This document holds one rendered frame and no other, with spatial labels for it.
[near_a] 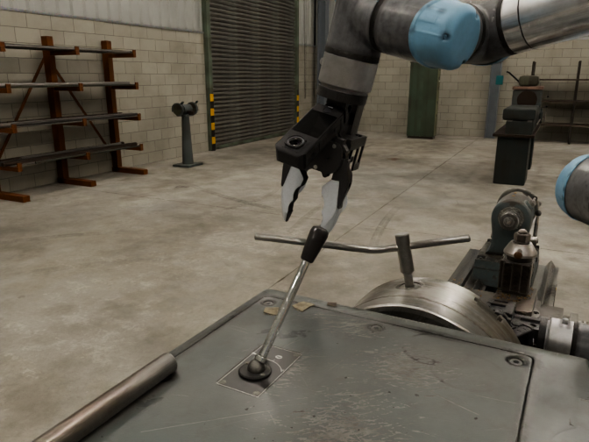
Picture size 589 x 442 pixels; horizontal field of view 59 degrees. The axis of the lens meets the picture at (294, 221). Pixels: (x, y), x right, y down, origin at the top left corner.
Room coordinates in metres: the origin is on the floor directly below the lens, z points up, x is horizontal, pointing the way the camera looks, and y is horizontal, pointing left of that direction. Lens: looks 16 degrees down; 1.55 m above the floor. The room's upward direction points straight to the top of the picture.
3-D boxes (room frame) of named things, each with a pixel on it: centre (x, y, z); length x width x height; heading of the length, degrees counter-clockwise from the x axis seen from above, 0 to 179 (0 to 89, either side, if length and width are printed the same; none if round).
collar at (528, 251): (1.25, -0.57, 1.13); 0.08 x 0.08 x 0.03
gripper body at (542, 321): (0.93, -0.43, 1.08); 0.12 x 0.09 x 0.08; 61
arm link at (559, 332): (0.89, -0.50, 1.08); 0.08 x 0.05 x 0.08; 151
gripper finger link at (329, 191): (0.75, -0.06, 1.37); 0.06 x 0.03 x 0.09; 151
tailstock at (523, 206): (1.80, -0.78, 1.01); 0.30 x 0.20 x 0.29; 151
